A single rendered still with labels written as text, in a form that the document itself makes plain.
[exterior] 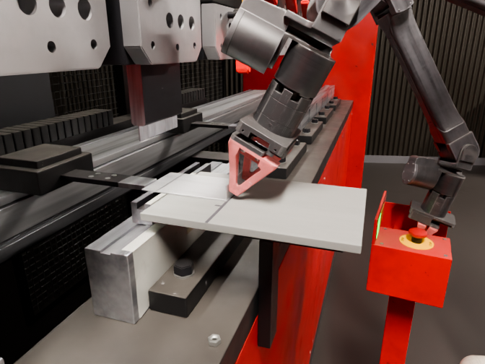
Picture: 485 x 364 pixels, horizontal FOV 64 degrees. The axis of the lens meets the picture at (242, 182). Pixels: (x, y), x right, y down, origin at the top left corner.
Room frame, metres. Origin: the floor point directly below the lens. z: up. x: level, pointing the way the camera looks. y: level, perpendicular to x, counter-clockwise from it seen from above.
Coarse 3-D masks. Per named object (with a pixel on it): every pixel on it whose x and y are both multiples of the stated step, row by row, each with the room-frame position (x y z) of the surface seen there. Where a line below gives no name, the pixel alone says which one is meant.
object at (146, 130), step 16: (160, 64) 0.52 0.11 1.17; (176, 64) 0.56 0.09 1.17; (128, 80) 0.48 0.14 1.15; (144, 80) 0.48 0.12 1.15; (160, 80) 0.52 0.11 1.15; (176, 80) 0.56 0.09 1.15; (144, 96) 0.48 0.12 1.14; (160, 96) 0.52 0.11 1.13; (176, 96) 0.56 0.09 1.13; (144, 112) 0.48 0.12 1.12; (160, 112) 0.51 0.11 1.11; (176, 112) 0.56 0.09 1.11; (144, 128) 0.49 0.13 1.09; (160, 128) 0.53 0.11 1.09
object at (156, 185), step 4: (164, 176) 0.57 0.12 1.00; (168, 176) 0.57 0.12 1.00; (172, 176) 0.57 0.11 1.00; (176, 176) 0.57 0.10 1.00; (160, 180) 0.56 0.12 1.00; (164, 180) 0.56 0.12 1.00; (168, 180) 0.56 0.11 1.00; (172, 180) 0.56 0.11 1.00; (152, 184) 0.54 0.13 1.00; (156, 184) 0.54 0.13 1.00; (160, 184) 0.54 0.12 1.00; (164, 184) 0.54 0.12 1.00; (144, 188) 0.52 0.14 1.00; (148, 188) 0.52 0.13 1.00; (152, 188) 0.52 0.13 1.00; (156, 188) 0.52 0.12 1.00
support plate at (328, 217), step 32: (256, 192) 0.51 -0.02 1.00; (288, 192) 0.51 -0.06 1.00; (320, 192) 0.51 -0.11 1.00; (352, 192) 0.51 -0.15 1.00; (192, 224) 0.42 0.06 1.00; (224, 224) 0.41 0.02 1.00; (256, 224) 0.41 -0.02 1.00; (288, 224) 0.41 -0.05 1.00; (320, 224) 0.41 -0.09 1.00; (352, 224) 0.41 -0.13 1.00
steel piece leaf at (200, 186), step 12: (180, 180) 0.56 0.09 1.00; (192, 180) 0.56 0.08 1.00; (204, 180) 0.56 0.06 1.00; (216, 180) 0.56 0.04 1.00; (228, 180) 0.56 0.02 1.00; (240, 180) 0.53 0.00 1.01; (168, 192) 0.50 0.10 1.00; (180, 192) 0.50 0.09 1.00; (192, 192) 0.50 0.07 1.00; (204, 192) 0.50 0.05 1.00; (216, 192) 0.50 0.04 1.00; (228, 192) 0.48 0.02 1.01
